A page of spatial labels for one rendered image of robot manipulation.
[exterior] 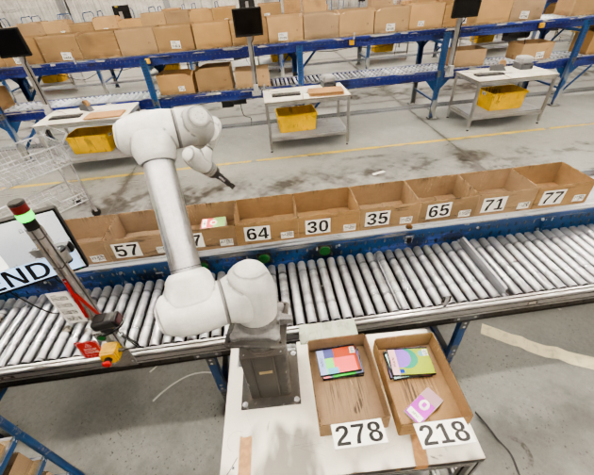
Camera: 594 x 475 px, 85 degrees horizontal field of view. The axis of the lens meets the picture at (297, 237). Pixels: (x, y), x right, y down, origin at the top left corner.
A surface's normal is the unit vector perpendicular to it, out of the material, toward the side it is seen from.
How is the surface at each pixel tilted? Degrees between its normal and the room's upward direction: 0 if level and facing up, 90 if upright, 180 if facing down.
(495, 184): 89
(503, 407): 0
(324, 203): 89
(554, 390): 0
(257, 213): 89
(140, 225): 89
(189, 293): 46
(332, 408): 1
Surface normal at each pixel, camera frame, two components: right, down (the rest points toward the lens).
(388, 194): 0.11, 0.61
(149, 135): 0.25, 0.00
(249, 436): -0.06, -0.78
